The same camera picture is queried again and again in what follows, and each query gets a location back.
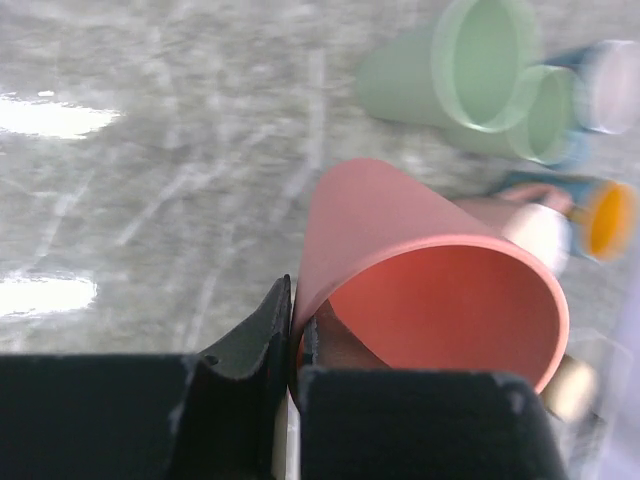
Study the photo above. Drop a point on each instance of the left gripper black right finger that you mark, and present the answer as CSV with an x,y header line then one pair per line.
x,y
415,424

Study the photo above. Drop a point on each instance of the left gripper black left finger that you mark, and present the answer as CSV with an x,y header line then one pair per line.
x,y
220,413

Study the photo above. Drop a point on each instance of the tall pink plastic cup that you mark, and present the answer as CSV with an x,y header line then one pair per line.
x,y
423,284

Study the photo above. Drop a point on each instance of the tall green plastic cup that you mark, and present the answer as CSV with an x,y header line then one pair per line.
x,y
466,68

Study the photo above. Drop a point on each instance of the cream and brown ceramic cup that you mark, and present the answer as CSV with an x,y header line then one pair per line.
x,y
571,390

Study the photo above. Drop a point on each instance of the pink mug, cream inside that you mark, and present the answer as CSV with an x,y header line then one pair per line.
x,y
530,215

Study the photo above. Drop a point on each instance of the blue mug, yellow inside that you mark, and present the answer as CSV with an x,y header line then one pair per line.
x,y
602,216

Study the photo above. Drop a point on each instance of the short green plastic cup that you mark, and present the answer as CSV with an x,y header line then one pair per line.
x,y
542,134

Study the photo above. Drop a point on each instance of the blue mug, white inside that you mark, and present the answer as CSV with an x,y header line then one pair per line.
x,y
605,94

